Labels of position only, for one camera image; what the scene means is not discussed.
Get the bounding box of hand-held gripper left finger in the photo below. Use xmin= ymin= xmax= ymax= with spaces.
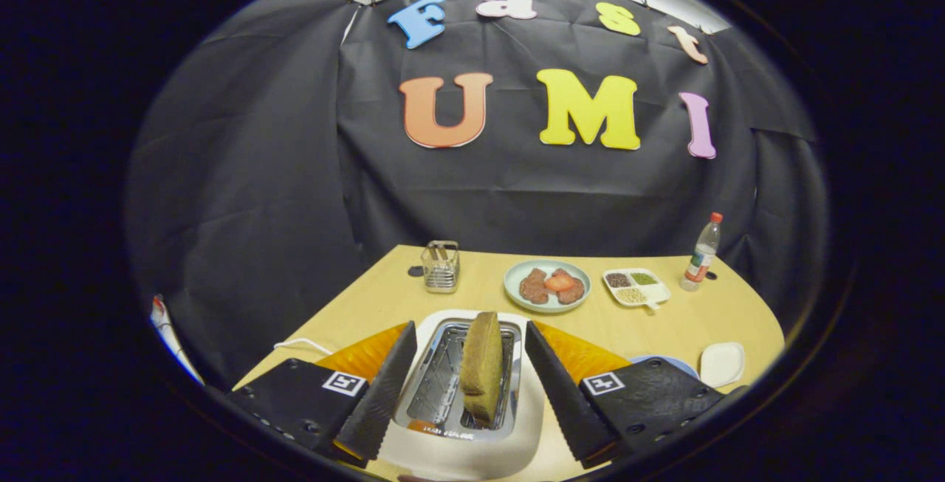
xmin=225 ymin=321 xmax=419 ymax=468

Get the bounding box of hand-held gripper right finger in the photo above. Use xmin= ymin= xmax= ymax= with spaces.
xmin=525 ymin=320 xmax=728 ymax=469

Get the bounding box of brown toast slice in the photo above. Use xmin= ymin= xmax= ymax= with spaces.
xmin=459 ymin=311 xmax=504 ymax=427

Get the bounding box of pale green plate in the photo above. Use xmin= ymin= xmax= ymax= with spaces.
xmin=504 ymin=259 xmax=592 ymax=314

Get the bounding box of white toaster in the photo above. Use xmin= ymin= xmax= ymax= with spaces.
xmin=373 ymin=309 xmax=547 ymax=481

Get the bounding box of brown meat patty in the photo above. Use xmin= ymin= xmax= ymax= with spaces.
xmin=554 ymin=269 xmax=585 ymax=305
xmin=519 ymin=269 xmax=550 ymax=305

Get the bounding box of blue plate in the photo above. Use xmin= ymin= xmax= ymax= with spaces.
xmin=629 ymin=354 xmax=701 ymax=379

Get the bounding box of white divided seed dish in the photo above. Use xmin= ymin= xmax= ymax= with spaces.
xmin=602 ymin=268 xmax=672 ymax=311

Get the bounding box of small white plate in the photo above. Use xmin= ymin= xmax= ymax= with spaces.
xmin=699 ymin=342 xmax=746 ymax=389

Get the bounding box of clear plastic water bottle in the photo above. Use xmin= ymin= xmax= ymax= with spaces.
xmin=679 ymin=212 xmax=724 ymax=292

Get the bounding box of black backdrop cloth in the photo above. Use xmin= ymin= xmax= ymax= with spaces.
xmin=126 ymin=0 xmax=828 ymax=390

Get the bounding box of wire mesh utensil holder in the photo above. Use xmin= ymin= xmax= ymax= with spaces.
xmin=421 ymin=240 xmax=461 ymax=295

